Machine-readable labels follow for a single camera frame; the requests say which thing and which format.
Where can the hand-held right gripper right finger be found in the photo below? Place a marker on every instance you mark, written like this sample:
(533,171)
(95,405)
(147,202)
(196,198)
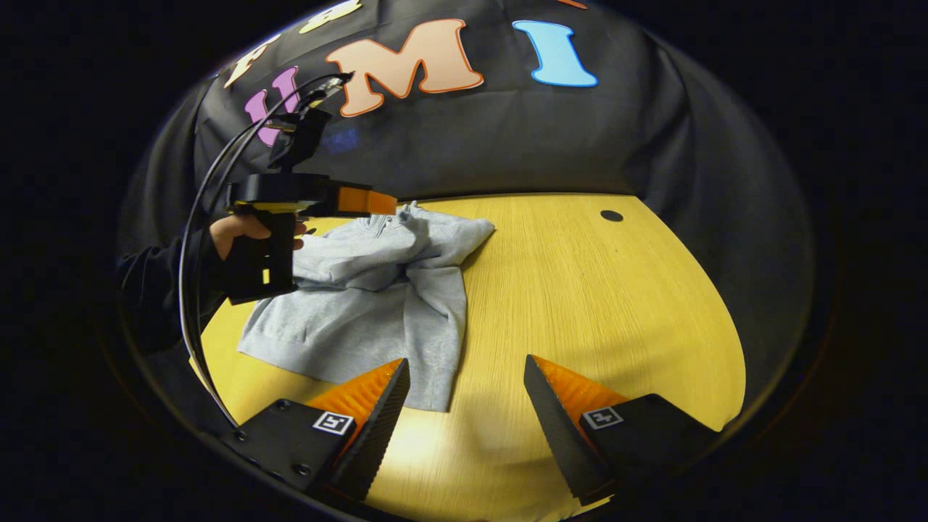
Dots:
(562,442)

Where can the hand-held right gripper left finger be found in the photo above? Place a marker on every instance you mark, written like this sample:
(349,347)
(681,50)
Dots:
(373,442)

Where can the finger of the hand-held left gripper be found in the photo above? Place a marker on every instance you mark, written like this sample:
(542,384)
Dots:
(366,201)

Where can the grey zip-neck sweatshirt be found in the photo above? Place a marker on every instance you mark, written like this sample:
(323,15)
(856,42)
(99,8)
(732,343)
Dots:
(377,304)

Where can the black backdrop cloth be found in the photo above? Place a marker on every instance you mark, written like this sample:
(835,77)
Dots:
(544,138)

